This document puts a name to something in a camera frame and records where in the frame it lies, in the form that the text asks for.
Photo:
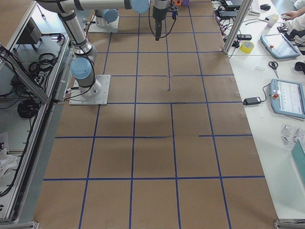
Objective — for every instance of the paper cup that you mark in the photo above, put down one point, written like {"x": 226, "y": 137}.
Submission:
{"x": 272, "y": 19}

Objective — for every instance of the yellow tape roll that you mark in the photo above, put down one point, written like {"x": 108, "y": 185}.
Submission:
{"x": 247, "y": 47}

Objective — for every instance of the teach pendant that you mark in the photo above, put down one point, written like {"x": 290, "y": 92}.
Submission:
{"x": 279, "y": 46}
{"x": 287, "y": 98}

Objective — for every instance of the aluminium side frame rail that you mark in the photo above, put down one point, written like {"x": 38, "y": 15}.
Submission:
{"x": 28, "y": 75}

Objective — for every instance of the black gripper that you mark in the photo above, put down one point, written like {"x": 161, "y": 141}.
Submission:
{"x": 158, "y": 13}

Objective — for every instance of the aluminium frame post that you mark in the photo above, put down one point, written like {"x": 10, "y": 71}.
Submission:
{"x": 237, "y": 24}

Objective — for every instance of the black remote device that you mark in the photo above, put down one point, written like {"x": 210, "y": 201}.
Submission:
{"x": 244, "y": 37}

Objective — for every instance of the plastic bags of screws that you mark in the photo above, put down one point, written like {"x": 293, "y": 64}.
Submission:
{"x": 290, "y": 135}

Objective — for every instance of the person hand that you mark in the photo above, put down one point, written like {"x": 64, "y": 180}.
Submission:
{"x": 289, "y": 15}

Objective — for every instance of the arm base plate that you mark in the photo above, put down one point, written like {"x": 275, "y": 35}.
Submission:
{"x": 95, "y": 95}
{"x": 111, "y": 28}

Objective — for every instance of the purple foam block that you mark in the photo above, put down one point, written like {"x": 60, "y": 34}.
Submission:
{"x": 185, "y": 2}

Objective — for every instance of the teal box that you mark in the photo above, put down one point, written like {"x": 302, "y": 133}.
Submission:
{"x": 299, "y": 158}

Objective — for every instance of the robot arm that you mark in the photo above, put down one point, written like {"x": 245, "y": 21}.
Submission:
{"x": 106, "y": 17}
{"x": 82, "y": 67}

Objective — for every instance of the black scissors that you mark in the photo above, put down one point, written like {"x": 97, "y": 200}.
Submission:
{"x": 274, "y": 66}

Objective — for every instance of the black power brick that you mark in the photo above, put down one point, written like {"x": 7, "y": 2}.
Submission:
{"x": 252, "y": 101}

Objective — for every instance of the upper teach pendant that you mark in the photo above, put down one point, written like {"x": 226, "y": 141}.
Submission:
{"x": 279, "y": 46}

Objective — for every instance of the lower teach pendant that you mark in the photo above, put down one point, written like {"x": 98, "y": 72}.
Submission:
{"x": 287, "y": 98}

